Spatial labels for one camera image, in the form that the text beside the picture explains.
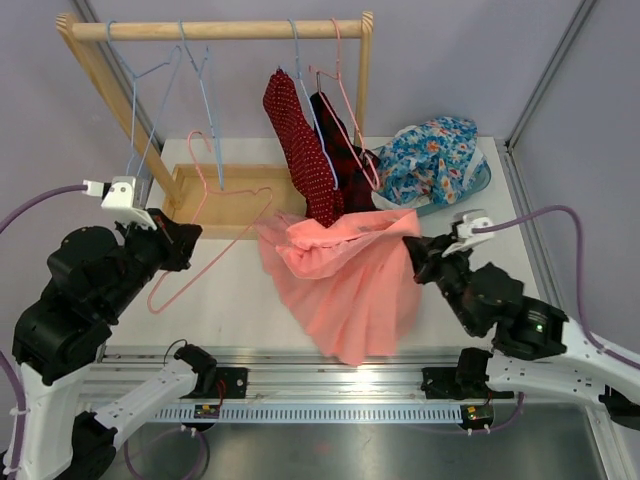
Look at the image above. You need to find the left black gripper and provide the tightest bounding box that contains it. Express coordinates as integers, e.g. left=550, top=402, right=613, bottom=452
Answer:
left=101, top=205, right=204, bottom=317

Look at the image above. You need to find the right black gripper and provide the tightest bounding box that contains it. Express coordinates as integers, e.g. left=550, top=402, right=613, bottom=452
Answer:
left=403, top=232, right=478, bottom=333

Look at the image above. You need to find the pink pleated skirt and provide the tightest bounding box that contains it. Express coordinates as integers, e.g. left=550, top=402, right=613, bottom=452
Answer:
left=255, top=209, right=422, bottom=366

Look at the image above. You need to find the blue floral garment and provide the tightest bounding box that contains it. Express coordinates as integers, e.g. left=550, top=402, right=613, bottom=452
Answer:
left=371, top=116, right=484, bottom=210

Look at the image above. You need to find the light blue hanger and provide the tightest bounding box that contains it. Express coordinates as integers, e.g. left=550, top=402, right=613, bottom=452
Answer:
left=105, top=19, right=182, bottom=179
left=178, top=20, right=225, bottom=190
left=287, top=18, right=339, bottom=191

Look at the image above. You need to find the red polka dot garment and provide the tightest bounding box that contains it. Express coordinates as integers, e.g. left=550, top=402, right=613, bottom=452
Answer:
left=262, top=68, right=344, bottom=227

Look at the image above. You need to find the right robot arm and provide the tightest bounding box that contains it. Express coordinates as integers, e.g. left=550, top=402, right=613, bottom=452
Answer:
left=403, top=235, right=639, bottom=430

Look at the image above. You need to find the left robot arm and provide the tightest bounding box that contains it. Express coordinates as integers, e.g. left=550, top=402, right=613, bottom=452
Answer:
left=5, top=212, right=217, bottom=479

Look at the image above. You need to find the red plaid skirt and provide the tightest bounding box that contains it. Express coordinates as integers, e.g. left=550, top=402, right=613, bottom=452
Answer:
left=310, top=92, right=377, bottom=213

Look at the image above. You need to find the teal plastic bin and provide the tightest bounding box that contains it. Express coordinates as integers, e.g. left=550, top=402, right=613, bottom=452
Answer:
left=416, top=150, right=492, bottom=217

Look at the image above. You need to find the wooden clothes rack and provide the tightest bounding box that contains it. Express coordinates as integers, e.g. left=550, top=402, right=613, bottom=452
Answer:
left=56, top=11, right=374, bottom=239

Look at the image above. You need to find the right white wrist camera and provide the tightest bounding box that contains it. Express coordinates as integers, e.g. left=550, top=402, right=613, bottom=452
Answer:
left=442, top=209, right=495, bottom=257

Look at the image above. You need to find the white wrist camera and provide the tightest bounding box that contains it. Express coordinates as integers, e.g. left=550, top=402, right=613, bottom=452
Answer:
left=83, top=176, right=155, bottom=230
left=442, top=209, right=495, bottom=257

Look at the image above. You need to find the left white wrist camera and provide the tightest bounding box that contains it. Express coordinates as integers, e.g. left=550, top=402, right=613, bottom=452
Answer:
left=83, top=176, right=155, bottom=230

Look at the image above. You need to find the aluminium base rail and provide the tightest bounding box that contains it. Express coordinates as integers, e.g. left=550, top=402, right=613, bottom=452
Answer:
left=79, top=344, right=614, bottom=405

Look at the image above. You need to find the white slotted cable duct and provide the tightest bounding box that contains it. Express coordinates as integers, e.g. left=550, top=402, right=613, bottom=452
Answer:
left=151, top=403, right=462, bottom=424

